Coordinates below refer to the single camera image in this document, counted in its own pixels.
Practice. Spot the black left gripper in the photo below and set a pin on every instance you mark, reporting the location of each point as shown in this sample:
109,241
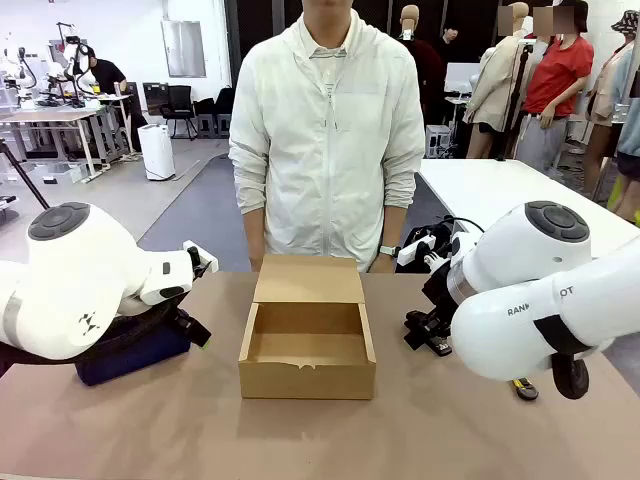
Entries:
199,261

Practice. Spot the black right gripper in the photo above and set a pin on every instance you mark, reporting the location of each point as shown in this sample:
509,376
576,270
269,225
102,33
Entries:
437,285

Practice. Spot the brown cardboard box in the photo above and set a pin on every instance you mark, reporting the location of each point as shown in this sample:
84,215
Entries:
307,370

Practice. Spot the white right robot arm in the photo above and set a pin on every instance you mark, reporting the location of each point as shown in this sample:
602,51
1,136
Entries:
525,310

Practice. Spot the person's right forearm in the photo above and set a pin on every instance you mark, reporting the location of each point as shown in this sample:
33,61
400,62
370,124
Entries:
256,235

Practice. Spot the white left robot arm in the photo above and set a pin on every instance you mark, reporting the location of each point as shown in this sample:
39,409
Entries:
75,260

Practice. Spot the person's left forearm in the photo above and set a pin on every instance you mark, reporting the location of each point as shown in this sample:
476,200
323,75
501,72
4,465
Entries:
392,225

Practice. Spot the person's left hand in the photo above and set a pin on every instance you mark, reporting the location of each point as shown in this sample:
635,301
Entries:
385,265

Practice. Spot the person's right hand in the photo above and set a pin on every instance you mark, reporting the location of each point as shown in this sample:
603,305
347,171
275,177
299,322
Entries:
256,266

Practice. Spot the white wrist watch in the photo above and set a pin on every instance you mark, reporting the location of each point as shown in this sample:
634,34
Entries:
389,250

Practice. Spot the white table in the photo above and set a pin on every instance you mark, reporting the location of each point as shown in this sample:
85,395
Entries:
500,185

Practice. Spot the white air purifier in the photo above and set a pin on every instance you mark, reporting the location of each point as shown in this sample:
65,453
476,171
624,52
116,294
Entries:
156,150

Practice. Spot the white computer case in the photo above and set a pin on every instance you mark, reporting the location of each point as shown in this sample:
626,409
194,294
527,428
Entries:
438,141

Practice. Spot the person in white jacket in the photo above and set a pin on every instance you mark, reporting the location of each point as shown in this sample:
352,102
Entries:
325,150

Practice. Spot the black tripod leg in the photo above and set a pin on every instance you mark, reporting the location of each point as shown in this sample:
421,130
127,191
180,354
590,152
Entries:
22,175

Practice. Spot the black tripod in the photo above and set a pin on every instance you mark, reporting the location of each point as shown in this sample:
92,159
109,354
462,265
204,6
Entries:
515,100

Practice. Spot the wooden top desk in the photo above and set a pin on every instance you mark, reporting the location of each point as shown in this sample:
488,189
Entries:
50,116

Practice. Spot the mannequin in beige jacket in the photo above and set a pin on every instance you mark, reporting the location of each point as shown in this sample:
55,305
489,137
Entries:
495,85

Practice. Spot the man in black clothes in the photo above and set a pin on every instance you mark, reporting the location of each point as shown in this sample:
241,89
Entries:
107,75

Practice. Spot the mannequin in dark red top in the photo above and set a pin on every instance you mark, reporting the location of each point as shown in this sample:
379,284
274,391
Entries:
422,65

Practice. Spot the person in red shirt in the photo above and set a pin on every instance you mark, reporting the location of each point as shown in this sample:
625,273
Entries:
560,75

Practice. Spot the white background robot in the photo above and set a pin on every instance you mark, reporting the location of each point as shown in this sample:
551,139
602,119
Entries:
75,55
15,70

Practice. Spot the black haired person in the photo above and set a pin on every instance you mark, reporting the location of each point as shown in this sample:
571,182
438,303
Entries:
450,37

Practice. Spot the mannequin with bucket hat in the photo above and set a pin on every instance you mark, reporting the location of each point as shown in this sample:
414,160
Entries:
615,90

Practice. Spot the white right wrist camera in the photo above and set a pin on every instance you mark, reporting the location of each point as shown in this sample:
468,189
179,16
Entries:
412,250

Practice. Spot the grey wall panel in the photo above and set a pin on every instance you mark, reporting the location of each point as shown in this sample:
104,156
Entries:
183,47

